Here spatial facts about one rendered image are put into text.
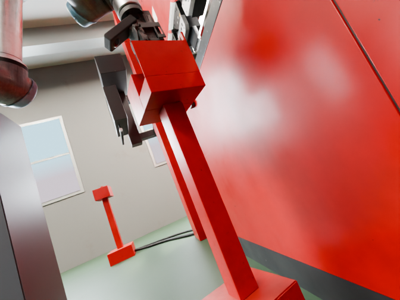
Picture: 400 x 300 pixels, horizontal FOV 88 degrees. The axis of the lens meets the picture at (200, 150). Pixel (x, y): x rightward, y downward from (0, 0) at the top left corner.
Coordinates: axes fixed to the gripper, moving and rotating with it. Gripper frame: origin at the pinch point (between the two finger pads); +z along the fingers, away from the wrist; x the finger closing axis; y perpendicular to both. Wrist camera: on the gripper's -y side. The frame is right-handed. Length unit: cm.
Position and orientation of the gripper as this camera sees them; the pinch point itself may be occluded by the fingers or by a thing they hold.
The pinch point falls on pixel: (153, 74)
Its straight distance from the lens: 62.3
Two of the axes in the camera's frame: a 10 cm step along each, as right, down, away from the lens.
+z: 4.5, 8.9, -1.1
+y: 8.0, -3.4, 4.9
